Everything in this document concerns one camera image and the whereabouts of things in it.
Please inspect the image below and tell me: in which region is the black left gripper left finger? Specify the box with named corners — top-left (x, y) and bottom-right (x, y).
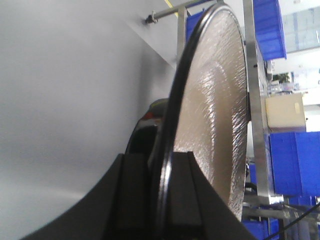
top-left (21, 152), bottom-right (153, 240)

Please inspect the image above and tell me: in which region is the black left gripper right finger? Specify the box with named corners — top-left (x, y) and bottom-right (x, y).
top-left (164, 151), bottom-right (255, 240)

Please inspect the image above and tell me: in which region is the beige black-rimmed plate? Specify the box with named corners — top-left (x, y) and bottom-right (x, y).
top-left (149, 2), bottom-right (248, 240)

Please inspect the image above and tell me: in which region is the blue plastic bin lower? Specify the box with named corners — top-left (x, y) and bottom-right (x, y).
top-left (269, 131), bottom-right (320, 196)

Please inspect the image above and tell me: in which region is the blue plastic bin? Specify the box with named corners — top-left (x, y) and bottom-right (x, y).
top-left (269, 131), bottom-right (320, 196)
top-left (253, 0), bottom-right (287, 61)

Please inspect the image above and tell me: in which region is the beige cardboard box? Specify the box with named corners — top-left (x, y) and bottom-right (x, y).
top-left (265, 93), bottom-right (307, 133)

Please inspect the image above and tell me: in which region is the blue plastic bin upper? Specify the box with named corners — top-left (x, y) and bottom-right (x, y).
top-left (253, 0), bottom-right (287, 61)

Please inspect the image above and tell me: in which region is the steel shelf upright post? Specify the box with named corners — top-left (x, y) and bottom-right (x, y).
top-left (243, 0), bottom-right (284, 205)

